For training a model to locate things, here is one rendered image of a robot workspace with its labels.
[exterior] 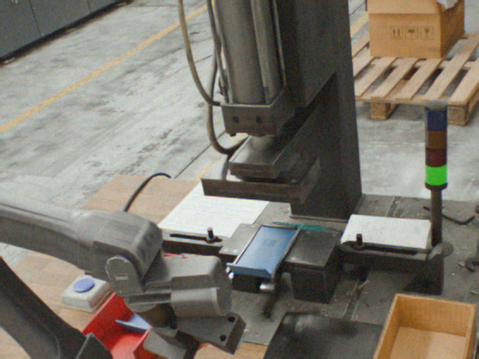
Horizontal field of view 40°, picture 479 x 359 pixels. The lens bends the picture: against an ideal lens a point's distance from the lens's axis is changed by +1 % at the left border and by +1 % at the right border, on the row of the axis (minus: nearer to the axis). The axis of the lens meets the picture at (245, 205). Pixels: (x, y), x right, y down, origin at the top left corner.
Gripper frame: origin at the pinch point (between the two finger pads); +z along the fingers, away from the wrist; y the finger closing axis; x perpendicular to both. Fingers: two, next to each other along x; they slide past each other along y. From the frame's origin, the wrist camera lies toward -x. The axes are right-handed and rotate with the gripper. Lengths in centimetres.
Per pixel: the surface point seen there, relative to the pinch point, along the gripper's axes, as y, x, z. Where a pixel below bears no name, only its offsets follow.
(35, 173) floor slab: 95, 251, 186
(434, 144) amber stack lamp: 46, -20, 8
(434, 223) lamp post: 38.9, -21.2, 23.2
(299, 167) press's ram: 33.0, -2.1, 1.6
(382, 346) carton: 9.9, -23.1, 8.1
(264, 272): 15.8, -0.9, 8.2
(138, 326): 0.6, 17.5, 9.6
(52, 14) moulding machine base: 309, 462, 289
